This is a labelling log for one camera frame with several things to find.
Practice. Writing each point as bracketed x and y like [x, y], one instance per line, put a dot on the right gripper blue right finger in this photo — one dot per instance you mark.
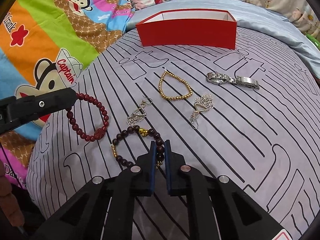
[217, 207]

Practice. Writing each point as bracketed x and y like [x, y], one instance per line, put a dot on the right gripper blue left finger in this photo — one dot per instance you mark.
[103, 208]

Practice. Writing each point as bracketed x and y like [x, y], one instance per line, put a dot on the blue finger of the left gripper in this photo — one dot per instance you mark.
[17, 112]

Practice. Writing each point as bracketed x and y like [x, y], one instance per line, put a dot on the silver metal wristwatch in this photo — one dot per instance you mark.
[217, 78]

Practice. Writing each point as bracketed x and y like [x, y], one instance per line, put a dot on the red cardboard jewelry box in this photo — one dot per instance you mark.
[200, 27]

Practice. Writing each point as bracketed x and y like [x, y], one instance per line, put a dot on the person left hand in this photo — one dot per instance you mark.
[8, 201]

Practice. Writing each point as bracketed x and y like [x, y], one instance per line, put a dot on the colorful monkey cartoon quilt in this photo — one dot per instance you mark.
[47, 44]

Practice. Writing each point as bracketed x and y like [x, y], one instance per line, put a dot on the grey striped bed sheet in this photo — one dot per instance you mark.
[265, 140]

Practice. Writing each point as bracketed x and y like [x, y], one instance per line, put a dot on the green object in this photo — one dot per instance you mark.
[314, 41]

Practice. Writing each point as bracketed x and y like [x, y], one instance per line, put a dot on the light blue pillow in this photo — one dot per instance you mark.
[247, 16]

